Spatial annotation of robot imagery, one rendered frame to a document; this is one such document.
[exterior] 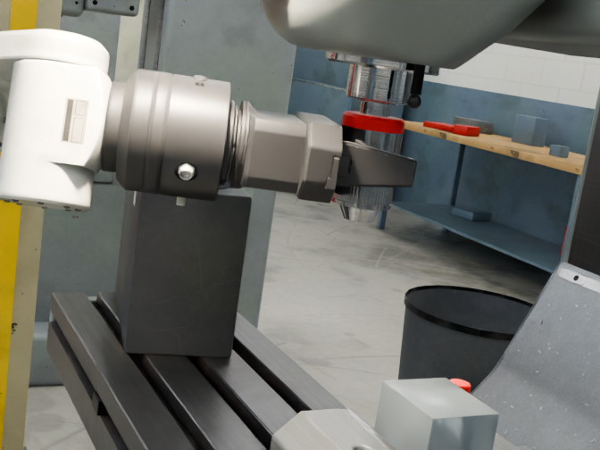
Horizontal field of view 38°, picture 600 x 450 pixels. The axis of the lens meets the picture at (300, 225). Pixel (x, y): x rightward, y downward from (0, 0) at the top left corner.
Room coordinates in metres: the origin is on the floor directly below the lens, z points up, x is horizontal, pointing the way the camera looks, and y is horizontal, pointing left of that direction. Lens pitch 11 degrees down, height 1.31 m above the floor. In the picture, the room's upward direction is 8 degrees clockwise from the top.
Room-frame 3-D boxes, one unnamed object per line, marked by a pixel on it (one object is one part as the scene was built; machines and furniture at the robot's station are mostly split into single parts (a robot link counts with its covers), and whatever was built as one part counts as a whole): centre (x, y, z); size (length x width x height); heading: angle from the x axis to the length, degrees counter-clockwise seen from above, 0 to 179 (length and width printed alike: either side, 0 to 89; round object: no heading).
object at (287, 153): (0.65, 0.05, 1.23); 0.13 x 0.12 x 0.10; 9
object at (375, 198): (0.66, -0.04, 1.23); 0.05 x 0.05 x 0.06
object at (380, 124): (0.66, -0.04, 1.26); 0.05 x 0.05 x 0.01
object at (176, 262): (1.03, 0.14, 1.06); 0.22 x 0.12 x 0.20; 16
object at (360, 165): (0.63, -0.05, 1.23); 0.06 x 0.02 x 0.03; 99
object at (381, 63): (0.66, -0.04, 1.31); 0.09 x 0.09 x 0.01
